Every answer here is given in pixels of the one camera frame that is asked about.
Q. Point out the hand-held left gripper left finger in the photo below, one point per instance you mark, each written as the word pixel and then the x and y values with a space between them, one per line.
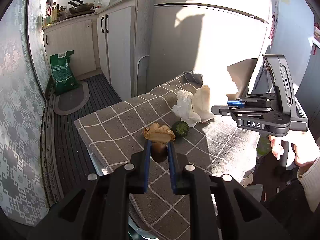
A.
pixel 147 155

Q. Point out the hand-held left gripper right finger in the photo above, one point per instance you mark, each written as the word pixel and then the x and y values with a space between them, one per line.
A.
pixel 172 165

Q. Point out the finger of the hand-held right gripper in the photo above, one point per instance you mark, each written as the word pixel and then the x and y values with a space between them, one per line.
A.
pixel 222 110
pixel 235 102

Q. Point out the brown mushroom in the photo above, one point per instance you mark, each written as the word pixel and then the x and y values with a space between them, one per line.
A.
pixel 159 152

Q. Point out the ginger piece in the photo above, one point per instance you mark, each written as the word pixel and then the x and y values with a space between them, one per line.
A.
pixel 160 132

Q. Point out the green round vegetable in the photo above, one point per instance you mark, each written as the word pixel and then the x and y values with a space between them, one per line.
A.
pixel 180 129

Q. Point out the white tissue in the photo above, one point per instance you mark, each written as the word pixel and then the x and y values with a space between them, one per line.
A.
pixel 185 107

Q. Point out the person's right forearm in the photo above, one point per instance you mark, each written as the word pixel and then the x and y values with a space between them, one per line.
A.
pixel 311 171

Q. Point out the person's right hand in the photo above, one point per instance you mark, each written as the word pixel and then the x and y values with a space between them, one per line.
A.
pixel 306 155

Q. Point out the cardboard piece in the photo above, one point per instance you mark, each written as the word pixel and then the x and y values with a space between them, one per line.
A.
pixel 241 77

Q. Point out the grey checkered cloth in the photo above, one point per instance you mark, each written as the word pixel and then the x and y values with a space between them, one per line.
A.
pixel 117 130

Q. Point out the white refrigerator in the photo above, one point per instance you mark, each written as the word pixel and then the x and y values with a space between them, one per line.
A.
pixel 212 42

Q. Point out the white folded table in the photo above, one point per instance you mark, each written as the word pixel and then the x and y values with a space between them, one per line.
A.
pixel 142 75

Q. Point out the person's dark trousers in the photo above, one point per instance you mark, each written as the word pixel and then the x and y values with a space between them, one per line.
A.
pixel 295 205

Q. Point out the grey oval floor mat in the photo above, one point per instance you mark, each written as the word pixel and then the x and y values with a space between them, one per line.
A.
pixel 71 100

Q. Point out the white double-door cabinet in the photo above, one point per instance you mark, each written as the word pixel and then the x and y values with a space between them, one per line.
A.
pixel 120 55

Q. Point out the green rice bag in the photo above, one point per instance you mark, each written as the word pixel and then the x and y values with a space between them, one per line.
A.
pixel 62 75

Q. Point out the white low cabinet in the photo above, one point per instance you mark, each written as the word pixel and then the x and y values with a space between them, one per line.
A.
pixel 72 47

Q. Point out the patterned sliding glass door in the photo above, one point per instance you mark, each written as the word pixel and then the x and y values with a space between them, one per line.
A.
pixel 20 105

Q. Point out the white squeeze bottle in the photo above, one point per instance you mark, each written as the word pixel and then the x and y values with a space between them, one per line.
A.
pixel 98 3

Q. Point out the metal wok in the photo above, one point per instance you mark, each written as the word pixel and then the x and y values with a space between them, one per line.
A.
pixel 81 8

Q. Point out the yellow oil bottle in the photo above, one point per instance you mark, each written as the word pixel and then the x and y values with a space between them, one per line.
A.
pixel 54 13

